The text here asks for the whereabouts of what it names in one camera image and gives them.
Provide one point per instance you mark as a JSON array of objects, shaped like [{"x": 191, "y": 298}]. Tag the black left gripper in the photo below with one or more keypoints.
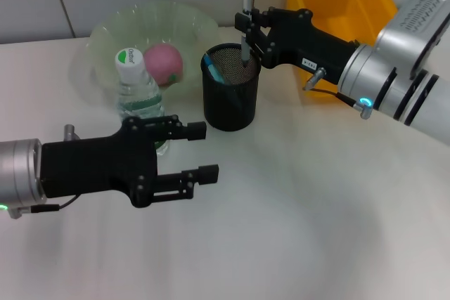
[{"x": 98, "y": 166}]

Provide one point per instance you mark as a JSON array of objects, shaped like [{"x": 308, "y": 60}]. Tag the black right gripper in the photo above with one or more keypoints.
[{"x": 306, "y": 43}]

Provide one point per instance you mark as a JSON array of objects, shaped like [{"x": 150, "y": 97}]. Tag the blue scissors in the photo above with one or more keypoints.
[{"x": 212, "y": 66}]

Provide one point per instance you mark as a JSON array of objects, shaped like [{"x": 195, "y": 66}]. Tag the pink peach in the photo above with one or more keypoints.
[{"x": 165, "y": 61}]

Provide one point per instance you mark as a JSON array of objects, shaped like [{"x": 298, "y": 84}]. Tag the clear green-label water bottle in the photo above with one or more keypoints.
[{"x": 135, "y": 82}]

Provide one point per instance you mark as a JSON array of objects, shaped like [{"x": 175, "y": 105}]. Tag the black mesh pen holder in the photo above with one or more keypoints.
[{"x": 230, "y": 110}]

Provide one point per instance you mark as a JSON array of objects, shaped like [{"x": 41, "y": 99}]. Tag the green glass fruit plate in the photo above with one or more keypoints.
[{"x": 165, "y": 22}]

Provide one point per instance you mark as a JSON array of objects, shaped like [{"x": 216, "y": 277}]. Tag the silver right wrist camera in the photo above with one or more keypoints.
[{"x": 411, "y": 26}]

